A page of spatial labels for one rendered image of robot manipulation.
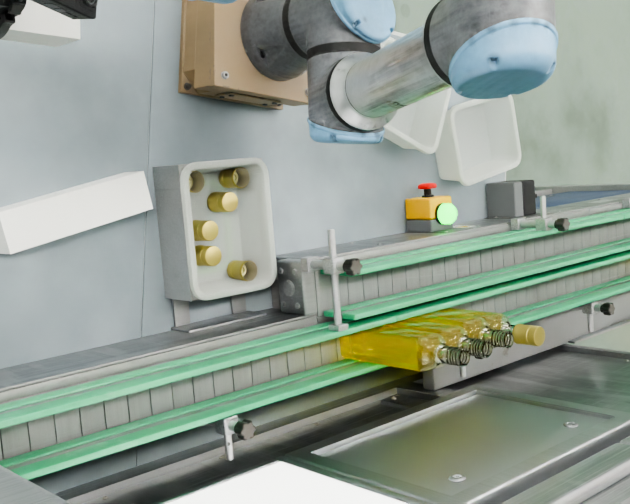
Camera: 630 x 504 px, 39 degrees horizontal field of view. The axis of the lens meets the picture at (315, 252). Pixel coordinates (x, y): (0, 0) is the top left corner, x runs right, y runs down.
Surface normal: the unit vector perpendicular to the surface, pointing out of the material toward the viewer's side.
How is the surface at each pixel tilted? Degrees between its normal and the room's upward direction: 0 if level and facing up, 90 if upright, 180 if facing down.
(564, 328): 0
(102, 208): 0
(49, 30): 0
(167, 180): 90
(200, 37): 90
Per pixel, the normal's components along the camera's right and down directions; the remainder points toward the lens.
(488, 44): -0.41, 0.03
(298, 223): 0.66, 0.04
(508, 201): -0.75, 0.14
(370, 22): 0.67, -0.18
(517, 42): 0.03, 0.02
